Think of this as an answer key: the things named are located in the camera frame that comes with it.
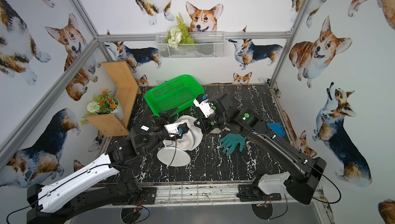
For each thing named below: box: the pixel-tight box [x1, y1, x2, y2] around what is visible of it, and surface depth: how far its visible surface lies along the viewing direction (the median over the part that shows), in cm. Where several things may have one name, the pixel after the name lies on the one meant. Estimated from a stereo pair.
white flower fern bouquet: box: [164, 12, 195, 49], surface depth 82 cm
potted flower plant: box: [80, 88, 124, 125], surface depth 85 cm
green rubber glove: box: [219, 133, 247, 155], surface depth 92 cm
